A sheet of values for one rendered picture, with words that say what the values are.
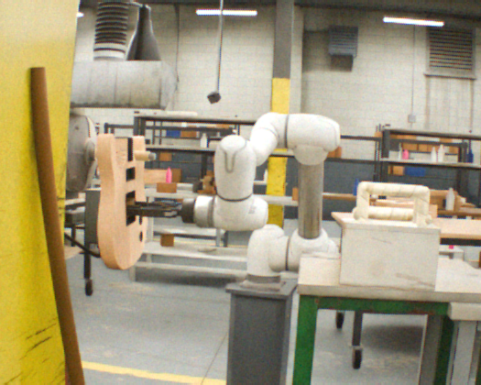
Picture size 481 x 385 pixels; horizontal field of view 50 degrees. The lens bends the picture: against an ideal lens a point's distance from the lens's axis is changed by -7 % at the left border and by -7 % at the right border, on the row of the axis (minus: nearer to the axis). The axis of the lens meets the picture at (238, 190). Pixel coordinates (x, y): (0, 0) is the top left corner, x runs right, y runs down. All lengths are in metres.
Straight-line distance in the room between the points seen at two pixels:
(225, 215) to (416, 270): 0.56
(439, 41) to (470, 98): 1.52
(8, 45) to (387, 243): 1.11
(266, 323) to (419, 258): 1.04
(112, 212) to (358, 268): 0.70
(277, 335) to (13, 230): 1.80
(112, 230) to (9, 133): 0.86
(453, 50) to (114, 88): 12.05
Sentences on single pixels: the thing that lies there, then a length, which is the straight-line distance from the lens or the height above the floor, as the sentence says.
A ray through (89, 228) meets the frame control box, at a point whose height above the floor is 0.98.
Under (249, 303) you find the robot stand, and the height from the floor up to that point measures 0.64.
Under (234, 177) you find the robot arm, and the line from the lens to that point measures 1.49.
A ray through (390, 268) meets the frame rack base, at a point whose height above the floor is 0.99.
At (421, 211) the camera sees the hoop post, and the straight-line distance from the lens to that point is 1.52.
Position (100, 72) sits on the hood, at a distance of 1.66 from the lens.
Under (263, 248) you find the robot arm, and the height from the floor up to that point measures 0.88.
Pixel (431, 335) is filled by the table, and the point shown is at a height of 0.66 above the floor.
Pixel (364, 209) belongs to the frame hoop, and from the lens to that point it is 1.50.
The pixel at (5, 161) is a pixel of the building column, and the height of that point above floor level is 1.24.
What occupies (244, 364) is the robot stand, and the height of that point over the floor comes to 0.36.
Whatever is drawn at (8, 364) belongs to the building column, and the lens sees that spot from 0.77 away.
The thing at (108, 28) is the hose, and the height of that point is 1.63.
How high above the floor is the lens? 1.25
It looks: 3 degrees down
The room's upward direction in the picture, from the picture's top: 3 degrees clockwise
